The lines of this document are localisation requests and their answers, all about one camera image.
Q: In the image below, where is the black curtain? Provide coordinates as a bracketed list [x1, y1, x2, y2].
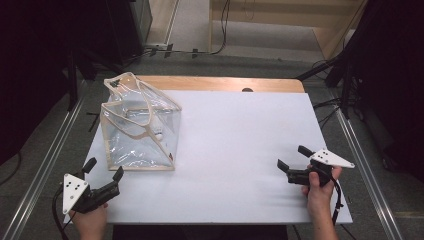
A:
[0, 0, 114, 166]
[343, 0, 424, 183]

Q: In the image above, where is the white board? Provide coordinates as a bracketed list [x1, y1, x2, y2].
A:
[63, 89, 354, 225]

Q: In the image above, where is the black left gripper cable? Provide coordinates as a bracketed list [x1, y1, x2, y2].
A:
[51, 187, 72, 240]

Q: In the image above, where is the person's right hand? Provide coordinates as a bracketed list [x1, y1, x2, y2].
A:
[301, 165, 344, 215]

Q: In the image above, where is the metal floor rail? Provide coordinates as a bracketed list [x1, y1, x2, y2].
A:
[334, 108, 405, 240]
[0, 96, 85, 240]

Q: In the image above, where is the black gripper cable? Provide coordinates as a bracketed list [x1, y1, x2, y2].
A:
[51, 187, 72, 240]
[331, 177, 345, 227]

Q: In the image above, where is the black cabinet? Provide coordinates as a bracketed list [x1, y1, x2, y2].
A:
[106, 0, 154, 66]

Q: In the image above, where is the black tripod stand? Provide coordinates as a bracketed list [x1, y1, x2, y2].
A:
[295, 49, 358, 119]

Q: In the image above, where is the clear plastic bag beige trim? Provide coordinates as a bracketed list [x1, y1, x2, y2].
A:
[99, 71, 183, 172]

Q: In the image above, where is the person's dark clothing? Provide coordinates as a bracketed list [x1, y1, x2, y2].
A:
[112, 224, 288, 240]

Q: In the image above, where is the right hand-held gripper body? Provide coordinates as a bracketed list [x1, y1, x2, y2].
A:
[286, 148, 356, 188]

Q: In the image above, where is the person's left hand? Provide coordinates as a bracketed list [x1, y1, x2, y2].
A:
[69, 203, 110, 234]

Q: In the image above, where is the black metal stand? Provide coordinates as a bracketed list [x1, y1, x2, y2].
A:
[65, 49, 80, 113]

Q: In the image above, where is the light wooden frame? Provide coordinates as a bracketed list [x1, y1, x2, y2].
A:
[208, 0, 368, 61]

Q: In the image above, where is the black floor cable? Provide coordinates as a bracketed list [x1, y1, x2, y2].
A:
[143, 0, 232, 57]

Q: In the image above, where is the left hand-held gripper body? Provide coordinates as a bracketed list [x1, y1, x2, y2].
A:
[62, 170, 121, 215]

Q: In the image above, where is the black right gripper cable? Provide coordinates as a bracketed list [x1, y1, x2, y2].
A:
[331, 177, 345, 227]

